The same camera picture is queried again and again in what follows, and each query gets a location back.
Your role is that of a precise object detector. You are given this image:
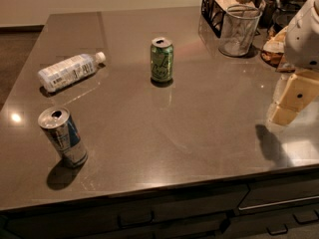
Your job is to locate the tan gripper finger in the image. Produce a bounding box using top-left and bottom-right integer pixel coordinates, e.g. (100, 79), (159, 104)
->
(267, 71), (319, 125)

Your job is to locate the blue silver redbull can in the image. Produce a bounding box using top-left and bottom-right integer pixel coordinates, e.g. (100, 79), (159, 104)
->
(38, 107), (88, 168)

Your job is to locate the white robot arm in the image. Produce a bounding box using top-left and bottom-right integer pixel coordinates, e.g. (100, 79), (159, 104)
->
(267, 0), (319, 125)

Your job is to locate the green soda can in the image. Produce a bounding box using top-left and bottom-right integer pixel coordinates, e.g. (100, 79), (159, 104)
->
(151, 37), (173, 83)

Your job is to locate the glass jar with black lid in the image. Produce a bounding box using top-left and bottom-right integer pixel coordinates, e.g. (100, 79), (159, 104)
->
(261, 27), (287, 67)

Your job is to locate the dark cabinet drawer front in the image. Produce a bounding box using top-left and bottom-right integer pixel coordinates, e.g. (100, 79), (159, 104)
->
(238, 177), (319, 214)

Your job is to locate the clear plastic water bottle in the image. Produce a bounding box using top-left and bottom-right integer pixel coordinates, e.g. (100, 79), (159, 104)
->
(38, 52), (106, 93)

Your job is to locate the wire mesh cup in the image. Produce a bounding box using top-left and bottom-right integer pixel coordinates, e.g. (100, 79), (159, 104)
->
(218, 4), (261, 57)

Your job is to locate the black wire basket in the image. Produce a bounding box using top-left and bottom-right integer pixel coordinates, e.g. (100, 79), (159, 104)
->
(201, 0), (266, 38)

